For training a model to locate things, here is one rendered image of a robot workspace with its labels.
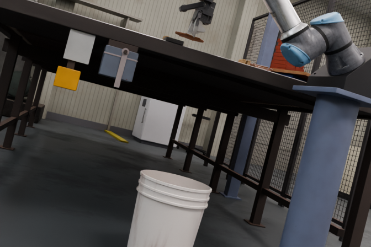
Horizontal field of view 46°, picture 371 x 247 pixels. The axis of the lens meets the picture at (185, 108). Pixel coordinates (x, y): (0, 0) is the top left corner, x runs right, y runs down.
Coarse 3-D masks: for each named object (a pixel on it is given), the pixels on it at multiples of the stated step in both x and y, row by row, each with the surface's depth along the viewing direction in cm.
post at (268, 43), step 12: (276, 24) 405; (264, 36) 409; (276, 36) 405; (264, 48) 403; (264, 60) 404; (252, 120) 404; (240, 132) 408; (252, 132) 404; (240, 144) 402; (240, 156) 402; (240, 168) 403; (228, 180) 407; (228, 192) 401
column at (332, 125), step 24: (336, 96) 170; (360, 96) 164; (312, 120) 176; (336, 120) 169; (312, 144) 172; (336, 144) 168; (312, 168) 170; (336, 168) 169; (312, 192) 169; (336, 192) 171; (288, 216) 175; (312, 216) 168; (288, 240) 172; (312, 240) 168
